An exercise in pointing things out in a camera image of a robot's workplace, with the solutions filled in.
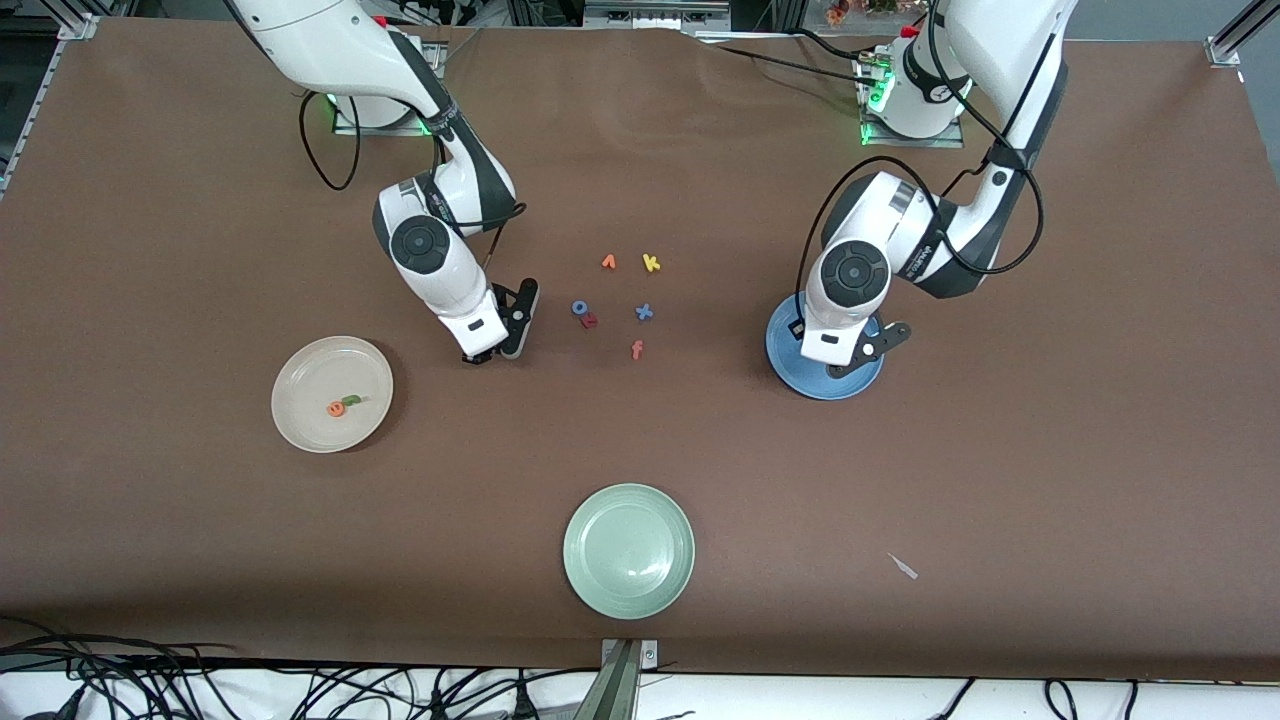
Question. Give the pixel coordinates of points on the brown table cover sheet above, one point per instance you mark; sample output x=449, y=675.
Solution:
x=640, y=180

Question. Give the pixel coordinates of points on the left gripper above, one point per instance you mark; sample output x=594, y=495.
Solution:
x=794, y=332

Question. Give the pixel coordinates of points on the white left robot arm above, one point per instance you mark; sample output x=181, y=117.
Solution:
x=1000, y=40

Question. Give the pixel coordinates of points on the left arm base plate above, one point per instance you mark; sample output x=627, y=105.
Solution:
x=940, y=143

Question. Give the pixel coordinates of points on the metal camera post bracket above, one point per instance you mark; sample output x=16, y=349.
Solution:
x=620, y=685

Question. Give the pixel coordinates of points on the aluminium frame structure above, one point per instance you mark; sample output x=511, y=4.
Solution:
x=650, y=15

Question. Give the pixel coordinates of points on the green plate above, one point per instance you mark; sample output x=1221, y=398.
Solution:
x=628, y=550

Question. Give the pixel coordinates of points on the white tape scrap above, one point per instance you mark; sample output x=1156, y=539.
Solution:
x=903, y=566

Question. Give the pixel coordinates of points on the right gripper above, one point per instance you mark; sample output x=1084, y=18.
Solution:
x=478, y=357

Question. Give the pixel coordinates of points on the blue plate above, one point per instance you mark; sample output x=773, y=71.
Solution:
x=800, y=375

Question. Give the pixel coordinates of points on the beige brown plate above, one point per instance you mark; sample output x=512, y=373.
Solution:
x=310, y=380

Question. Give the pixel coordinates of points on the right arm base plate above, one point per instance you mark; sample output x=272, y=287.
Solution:
x=395, y=131

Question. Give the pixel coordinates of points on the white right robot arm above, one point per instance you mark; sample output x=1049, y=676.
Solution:
x=320, y=40

